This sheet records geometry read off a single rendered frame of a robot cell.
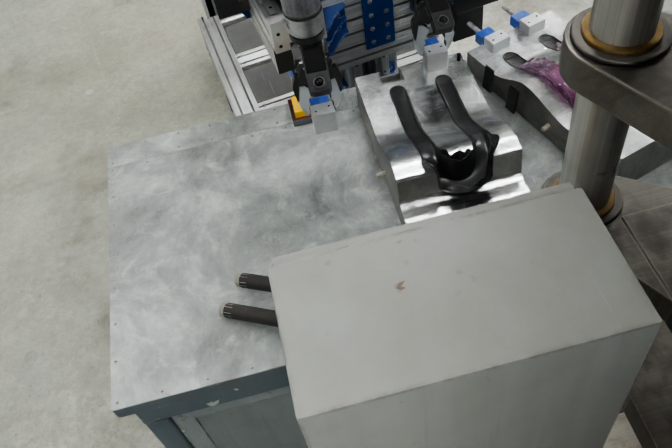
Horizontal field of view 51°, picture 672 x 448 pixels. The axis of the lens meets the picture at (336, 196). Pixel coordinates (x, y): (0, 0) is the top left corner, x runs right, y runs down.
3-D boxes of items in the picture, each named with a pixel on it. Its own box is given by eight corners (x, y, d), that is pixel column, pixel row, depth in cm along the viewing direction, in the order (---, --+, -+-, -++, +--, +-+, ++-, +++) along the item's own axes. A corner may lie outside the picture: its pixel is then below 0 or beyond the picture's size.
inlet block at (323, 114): (304, 96, 162) (301, 78, 157) (325, 91, 162) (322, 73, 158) (316, 134, 153) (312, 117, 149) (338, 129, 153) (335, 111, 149)
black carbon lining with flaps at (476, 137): (386, 95, 163) (383, 63, 156) (452, 78, 164) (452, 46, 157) (431, 206, 141) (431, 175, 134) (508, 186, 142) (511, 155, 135)
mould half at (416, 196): (358, 105, 172) (352, 63, 162) (459, 80, 174) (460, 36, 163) (417, 269, 140) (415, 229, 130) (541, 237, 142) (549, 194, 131)
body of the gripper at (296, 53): (327, 56, 150) (319, 9, 141) (336, 81, 144) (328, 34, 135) (292, 64, 149) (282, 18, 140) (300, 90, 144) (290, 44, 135)
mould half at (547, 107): (466, 68, 176) (467, 33, 168) (548, 27, 182) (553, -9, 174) (612, 194, 146) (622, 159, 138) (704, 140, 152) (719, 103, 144)
